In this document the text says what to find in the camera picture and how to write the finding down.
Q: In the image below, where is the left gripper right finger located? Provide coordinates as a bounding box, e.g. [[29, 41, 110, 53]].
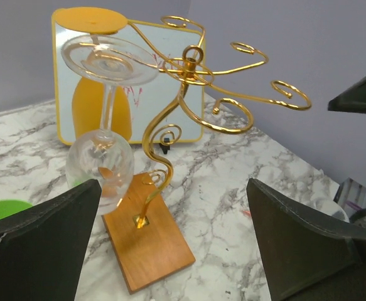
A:
[[247, 178, 366, 300]]

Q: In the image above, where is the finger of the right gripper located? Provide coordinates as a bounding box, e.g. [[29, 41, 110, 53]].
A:
[[328, 76, 366, 114]]

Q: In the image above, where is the yellow plastic wine glass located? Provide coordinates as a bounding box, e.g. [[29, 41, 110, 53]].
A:
[[52, 7, 132, 140]]

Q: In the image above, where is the clear wine glass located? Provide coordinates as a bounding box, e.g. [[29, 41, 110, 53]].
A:
[[62, 34, 158, 215]]

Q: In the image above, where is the gold wire wine glass rack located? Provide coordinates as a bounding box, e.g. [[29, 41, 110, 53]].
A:
[[100, 15, 312, 294]]

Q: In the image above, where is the yellow framed whiteboard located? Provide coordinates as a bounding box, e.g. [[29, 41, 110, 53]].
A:
[[51, 9, 200, 145]]

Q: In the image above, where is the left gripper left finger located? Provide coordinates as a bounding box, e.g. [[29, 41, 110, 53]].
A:
[[0, 179, 102, 300]]

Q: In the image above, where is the green plastic wine glass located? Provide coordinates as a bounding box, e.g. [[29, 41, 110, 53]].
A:
[[0, 199, 33, 219]]

